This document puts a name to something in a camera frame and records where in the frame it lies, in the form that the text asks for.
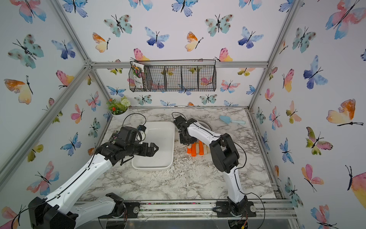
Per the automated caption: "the wooden handle sickle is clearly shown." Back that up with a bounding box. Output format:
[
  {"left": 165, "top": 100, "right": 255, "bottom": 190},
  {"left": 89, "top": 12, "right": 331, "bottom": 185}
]
[
  {"left": 195, "top": 143, "right": 200, "bottom": 154},
  {"left": 187, "top": 145, "right": 192, "bottom": 154},
  {"left": 204, "top": 145, "right": 210, "bottom": 154}
]

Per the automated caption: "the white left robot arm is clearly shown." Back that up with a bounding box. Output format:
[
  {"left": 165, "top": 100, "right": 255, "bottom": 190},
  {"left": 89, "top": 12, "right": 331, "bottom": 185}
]
[{"left": 28, "top": 127, "right": 159, "bottom": 229}]

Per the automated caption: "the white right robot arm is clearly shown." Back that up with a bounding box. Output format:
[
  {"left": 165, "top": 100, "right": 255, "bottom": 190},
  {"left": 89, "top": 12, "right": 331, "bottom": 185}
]
[{"left": 173, "top": 115, "right": 248, "bottom": 205}]

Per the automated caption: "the white plastic storage tray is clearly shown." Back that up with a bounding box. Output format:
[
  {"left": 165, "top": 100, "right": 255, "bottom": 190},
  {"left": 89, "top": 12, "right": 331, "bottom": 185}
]
[{"left": 132, "top": 121, "right": 175, "bottom": 171}]

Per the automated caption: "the flower seed packet on table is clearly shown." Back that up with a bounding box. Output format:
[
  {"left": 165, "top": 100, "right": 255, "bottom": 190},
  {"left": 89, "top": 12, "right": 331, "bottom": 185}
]
[{"left": 108, "top": 131, "right": 120, "bottom": 144}]

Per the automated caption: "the potted artificial flower plant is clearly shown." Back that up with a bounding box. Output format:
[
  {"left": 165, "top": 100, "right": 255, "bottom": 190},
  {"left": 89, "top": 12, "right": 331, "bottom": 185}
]
[{"left": 107, "top": 96, "right": 131, "bottom": 121}]

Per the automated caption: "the teal plastic garden trowel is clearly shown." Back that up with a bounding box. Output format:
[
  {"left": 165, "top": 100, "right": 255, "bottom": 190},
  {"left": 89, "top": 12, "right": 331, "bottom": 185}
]
[{"left": 219, "top": 115, "right": 246, "bottom": 126}]

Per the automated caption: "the seed packet in basket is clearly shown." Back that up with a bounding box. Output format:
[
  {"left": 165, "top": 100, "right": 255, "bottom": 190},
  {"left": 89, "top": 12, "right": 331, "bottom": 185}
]
[{"left": 131, "top": 62, "right": 145, "bottom": 89}]

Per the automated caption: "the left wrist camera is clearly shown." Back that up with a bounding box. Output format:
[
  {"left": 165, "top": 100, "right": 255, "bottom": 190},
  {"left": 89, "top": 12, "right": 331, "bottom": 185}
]
[{"left": 137, "top": 125, "right": 146, "bottom": 134}]

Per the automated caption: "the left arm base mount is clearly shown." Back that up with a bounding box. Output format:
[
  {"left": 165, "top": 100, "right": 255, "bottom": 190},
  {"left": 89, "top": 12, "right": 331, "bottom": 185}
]
[{"left": 106, "top": 193, "right": 140, "bottom": 219}]

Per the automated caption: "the black wire wall basket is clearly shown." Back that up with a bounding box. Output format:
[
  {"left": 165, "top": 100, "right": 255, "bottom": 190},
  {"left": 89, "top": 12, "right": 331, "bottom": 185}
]
[{"left": 128, "top": 59, "right": 217, "bottom": 94}]

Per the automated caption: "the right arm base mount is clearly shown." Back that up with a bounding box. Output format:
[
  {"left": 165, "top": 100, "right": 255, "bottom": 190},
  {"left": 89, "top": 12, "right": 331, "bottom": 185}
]
[{"left": 212, "top": 196, "right": 256, "bottom": 218}]

